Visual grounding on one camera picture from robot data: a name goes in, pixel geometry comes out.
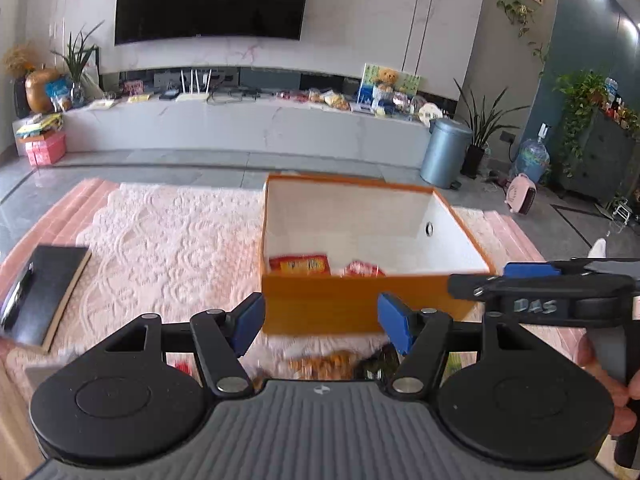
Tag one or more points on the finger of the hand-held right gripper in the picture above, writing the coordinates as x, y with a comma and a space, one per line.
530, 269
510, 292

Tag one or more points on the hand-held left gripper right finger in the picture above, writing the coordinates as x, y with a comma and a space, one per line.
395, 320

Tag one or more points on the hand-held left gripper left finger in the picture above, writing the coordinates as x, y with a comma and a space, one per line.
250, 317

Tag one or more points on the dark green snack packet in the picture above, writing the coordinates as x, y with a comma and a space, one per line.
375, 366

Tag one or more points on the orange cardboard box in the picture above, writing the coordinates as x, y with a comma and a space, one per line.
325, 305

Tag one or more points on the clear peanut snack packet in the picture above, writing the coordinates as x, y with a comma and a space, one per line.
325, 365

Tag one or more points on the person's right hand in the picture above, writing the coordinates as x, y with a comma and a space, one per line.
624, 410

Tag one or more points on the red white snack packet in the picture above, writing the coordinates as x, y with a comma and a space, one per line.
364, 270

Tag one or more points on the red yellow snack packet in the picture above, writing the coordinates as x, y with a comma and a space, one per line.
300, 264

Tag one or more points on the pink fan heater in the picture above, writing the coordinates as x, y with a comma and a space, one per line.
520, 195

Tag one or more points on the white lace tablecloth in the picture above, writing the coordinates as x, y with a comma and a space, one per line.
175, 250

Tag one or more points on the blue water jug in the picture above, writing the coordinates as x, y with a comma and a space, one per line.
531, 160

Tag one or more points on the long-leaf potted plant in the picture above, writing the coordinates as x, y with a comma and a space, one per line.
473, 161

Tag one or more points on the dark green cabinet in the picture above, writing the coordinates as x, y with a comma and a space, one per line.
600, 155

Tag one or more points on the grey trash can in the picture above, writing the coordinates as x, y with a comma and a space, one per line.
445, 155

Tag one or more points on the trailing vine plant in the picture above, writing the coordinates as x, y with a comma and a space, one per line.
582, 95

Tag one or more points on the pile of white packages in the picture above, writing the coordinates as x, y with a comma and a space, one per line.
425, 110

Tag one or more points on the black notebook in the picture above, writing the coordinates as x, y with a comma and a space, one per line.
47, 285

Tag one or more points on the white router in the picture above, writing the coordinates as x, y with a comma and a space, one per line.
192, 96

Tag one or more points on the pile of snack bags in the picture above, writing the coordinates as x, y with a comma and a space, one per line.
330, 99

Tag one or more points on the black phone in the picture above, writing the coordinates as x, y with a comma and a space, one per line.
15, 295

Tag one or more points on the brown teddy bear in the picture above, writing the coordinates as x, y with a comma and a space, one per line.
386, 79

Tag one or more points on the pink box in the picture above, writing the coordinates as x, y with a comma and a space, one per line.
46, 150

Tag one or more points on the stack of colourful books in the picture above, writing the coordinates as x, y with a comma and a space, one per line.
40, 125

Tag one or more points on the green plant in glass vase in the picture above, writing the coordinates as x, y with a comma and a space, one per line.
76, 91

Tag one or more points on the blue snack bag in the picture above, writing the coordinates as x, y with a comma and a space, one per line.
57, 92

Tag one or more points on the orange gourd vase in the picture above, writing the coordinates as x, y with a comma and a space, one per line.
37, 91

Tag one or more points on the black television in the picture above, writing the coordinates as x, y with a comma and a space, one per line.
210, 0

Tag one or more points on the dried yellow flowers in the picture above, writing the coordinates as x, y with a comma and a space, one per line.
20, 57

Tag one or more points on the wall climbing vine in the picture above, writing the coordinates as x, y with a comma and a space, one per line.
517, 10

